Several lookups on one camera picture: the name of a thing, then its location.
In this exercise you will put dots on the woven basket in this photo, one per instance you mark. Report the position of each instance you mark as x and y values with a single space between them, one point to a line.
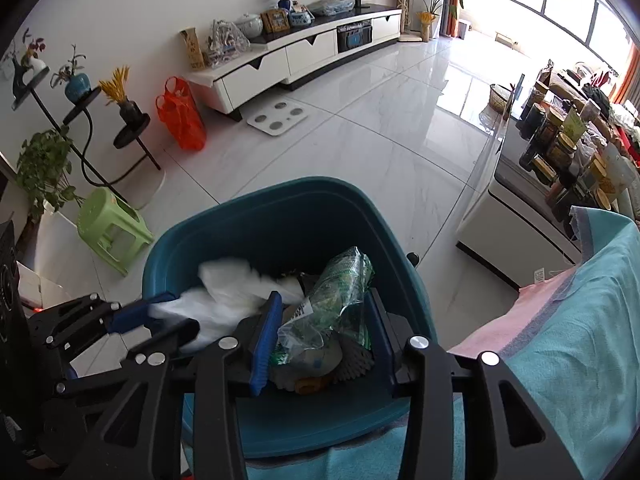
500 99

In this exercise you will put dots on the wheat in black vase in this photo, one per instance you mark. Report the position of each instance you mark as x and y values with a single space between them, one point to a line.
125 105

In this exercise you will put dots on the yellow wheat vase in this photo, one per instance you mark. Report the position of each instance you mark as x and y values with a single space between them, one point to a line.
426 24

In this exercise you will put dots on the black speaker box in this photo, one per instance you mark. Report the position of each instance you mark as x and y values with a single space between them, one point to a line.
355 37

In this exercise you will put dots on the white paper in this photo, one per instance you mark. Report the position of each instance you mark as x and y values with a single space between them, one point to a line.
225 300

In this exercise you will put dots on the yellow carved holder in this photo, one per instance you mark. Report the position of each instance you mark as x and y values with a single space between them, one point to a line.
192 50

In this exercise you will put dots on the cardboard box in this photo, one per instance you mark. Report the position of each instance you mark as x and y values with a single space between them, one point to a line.
505 40

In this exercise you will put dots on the plant in blue pot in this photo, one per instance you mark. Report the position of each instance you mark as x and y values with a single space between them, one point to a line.
76 85

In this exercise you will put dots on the white ceramic jar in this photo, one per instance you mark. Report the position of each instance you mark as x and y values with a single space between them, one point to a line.
248 24

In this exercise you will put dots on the teal plastic bin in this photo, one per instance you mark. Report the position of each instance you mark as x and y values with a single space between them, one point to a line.
280 220

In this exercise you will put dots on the plastic wrapped ship model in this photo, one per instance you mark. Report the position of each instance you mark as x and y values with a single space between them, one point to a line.
225 42

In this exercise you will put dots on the white bathroom scale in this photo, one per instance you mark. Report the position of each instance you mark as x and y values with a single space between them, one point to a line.
277 117

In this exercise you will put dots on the green leafy potted plant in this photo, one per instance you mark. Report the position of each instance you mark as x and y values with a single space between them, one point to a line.
42 170

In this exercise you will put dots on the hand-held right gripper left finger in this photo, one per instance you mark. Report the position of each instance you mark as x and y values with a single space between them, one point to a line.
262 340

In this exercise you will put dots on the black metal plant stand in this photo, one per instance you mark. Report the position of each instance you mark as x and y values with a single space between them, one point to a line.
132 130

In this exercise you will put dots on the pile of clothes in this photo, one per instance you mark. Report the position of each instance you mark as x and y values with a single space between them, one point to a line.
597 92

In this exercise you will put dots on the orange torn wrapper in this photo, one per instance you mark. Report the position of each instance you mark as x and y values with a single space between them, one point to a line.
310 385

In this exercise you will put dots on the white foam fruit net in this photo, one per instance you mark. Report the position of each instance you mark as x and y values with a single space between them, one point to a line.
356 362

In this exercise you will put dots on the blue wrapped bundle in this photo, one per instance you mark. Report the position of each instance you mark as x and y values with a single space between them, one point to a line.
330 6

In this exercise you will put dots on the red leaf plant white vase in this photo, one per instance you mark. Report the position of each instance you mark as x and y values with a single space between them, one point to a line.
31 57

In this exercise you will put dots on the blue white ceramic bowl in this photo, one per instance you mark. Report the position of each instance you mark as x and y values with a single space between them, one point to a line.
301 17

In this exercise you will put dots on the small grey waste bin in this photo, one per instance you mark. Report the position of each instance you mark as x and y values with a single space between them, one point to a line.
464 28

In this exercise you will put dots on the coffee table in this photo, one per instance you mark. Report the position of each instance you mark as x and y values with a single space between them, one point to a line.
515 195

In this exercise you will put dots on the green printed plastic wrapper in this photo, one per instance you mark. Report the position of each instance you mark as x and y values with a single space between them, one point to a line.
340 290

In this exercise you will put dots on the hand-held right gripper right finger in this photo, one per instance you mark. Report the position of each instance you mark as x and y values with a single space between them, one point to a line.
380 330

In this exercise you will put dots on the green plastic stool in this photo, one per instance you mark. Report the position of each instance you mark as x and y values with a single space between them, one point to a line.
107 207

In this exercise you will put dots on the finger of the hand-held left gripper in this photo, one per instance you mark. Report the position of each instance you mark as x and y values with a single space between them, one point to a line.
175 332
135 312

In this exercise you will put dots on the white black tv cabinet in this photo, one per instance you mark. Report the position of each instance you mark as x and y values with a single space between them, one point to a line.
270 67

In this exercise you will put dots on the teal grey tablecloth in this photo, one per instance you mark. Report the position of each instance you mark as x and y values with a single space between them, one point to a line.
590 335

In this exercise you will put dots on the orange plastic bag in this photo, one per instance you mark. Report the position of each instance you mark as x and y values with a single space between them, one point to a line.
182 120

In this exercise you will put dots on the wooden photo frame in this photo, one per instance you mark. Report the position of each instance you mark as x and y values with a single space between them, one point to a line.
275 21

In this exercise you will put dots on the group of glass jars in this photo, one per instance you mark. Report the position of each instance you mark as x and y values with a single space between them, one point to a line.
555 145

